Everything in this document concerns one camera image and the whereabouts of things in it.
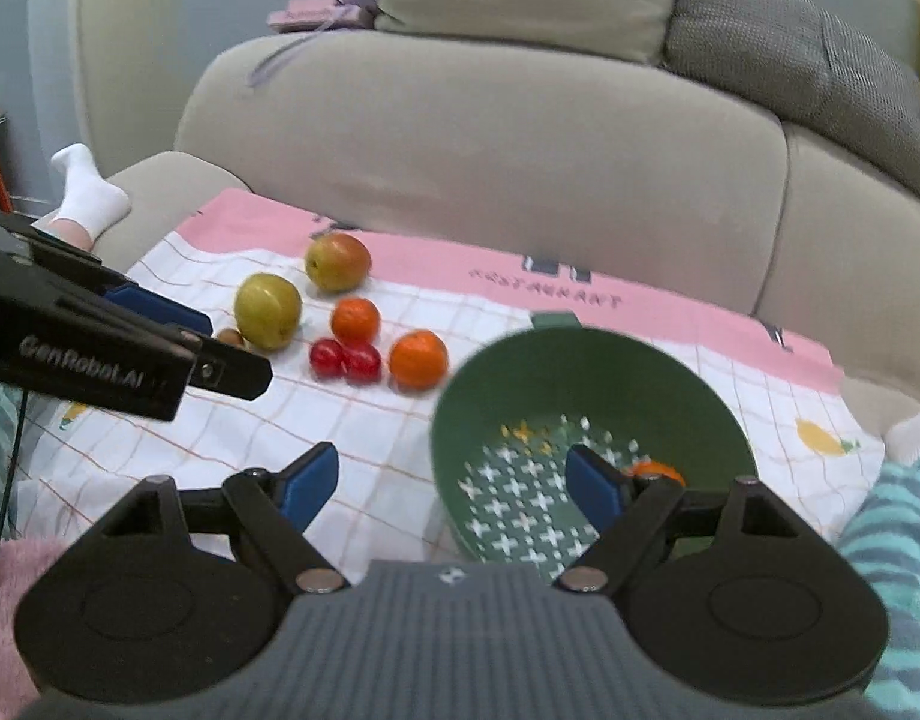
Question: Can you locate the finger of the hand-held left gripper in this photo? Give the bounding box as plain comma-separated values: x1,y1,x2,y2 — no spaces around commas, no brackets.
0,202,214,335
186,336,273,400

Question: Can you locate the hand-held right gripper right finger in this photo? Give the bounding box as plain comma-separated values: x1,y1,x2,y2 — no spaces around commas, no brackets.
554,446,821,592

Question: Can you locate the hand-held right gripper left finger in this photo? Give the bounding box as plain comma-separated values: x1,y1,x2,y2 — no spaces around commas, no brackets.
77,444,350,595

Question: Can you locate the green plastic colander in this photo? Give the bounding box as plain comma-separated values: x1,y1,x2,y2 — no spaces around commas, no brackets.
430,311,759,586

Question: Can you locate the small tangerine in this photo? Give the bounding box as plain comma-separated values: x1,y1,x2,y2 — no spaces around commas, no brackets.
331,297,381,346

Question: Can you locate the large tangerine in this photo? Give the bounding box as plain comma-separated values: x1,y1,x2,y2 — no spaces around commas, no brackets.
389,330,450,391

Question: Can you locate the pink white printed cloth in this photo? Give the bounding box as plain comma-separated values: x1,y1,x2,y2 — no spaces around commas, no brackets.
17,189,888,578

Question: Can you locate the person's left leg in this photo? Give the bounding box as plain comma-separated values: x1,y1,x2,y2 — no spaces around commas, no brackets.
0,144,131,541

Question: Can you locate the pink fluffy blanket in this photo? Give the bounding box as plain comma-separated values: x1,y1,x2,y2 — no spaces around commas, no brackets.
0,536,79,720

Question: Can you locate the beige sofa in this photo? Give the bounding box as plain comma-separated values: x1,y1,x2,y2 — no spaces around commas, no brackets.
70,0,920,451

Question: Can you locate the pink box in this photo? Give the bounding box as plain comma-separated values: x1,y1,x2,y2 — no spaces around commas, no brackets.
267,0,371,32

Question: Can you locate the grey checked cushion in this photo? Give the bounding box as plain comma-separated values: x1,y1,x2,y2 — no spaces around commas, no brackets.
664,0,920,200

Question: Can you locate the black cable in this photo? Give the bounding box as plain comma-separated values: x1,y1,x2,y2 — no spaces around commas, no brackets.
0,386,30,612

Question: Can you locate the lilac strap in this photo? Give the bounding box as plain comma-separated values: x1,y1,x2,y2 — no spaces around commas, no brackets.
248,0,386,87

